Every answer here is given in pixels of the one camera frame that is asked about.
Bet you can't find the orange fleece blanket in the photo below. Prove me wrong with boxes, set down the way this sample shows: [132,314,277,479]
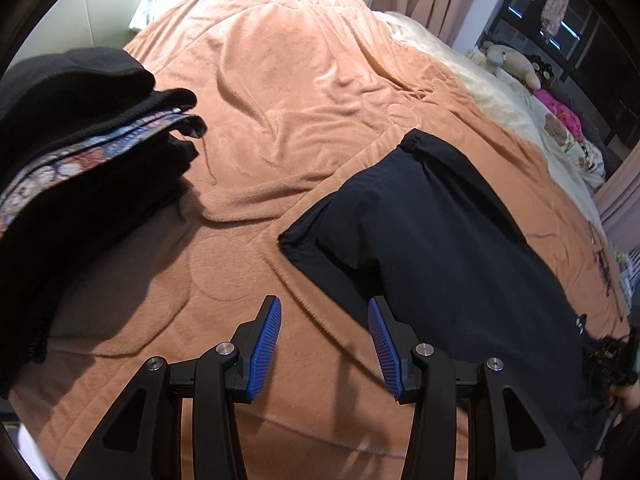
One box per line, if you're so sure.
[10,0,632,480]

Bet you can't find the white pillow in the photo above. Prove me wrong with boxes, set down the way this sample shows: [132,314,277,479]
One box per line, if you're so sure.
[127,0,162,34]

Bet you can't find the small brown teddy bear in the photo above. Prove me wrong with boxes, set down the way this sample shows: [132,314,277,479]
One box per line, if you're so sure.
[545,115,571,142]

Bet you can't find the cream padded headboard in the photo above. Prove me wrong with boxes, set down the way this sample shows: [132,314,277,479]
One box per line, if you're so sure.
[10,0,381,82]

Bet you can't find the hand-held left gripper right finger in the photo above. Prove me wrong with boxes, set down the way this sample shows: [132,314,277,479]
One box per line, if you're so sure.
[367,296,583,480]

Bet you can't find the black pants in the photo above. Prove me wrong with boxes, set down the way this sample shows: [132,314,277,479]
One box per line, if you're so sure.
[277,129,621,480]

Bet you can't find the patterned folded garment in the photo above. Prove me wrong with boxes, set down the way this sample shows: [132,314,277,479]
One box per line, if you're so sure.
[0,112,208,235]

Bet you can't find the white printed cloth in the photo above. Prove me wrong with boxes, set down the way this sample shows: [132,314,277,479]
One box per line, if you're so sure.
[575,140,607,177]

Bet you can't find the thick black folded garment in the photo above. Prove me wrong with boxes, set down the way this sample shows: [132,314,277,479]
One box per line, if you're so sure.
[0,130,202,401]

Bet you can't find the black knitted folded garment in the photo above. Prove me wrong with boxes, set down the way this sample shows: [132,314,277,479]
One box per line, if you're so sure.
[0,87,199,181]

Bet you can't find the black plush toy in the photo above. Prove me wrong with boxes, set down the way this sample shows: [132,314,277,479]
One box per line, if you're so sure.
[525,55,559,89]

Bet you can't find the cream blanket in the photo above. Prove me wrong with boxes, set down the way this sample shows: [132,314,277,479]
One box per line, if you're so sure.
[372,10,608,192]

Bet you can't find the pink patterned clothing pile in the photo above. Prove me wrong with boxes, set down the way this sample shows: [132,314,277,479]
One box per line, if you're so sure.
[532,87,584,137]

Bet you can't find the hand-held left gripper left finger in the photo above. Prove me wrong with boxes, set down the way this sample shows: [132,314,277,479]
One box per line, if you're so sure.
[65,295,282,480]

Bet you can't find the floral hanging garment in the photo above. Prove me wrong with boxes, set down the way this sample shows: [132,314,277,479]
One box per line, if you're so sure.
[542,0,572,37]

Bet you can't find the dark window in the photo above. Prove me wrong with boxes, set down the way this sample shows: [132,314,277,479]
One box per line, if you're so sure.
[484,0,640,162]

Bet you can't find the beige bear plush toy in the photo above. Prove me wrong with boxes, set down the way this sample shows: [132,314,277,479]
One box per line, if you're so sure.
[482,42,543,89]

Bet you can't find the white storage rack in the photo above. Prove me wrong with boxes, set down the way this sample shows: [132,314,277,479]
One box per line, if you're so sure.
[615,247,640,312]

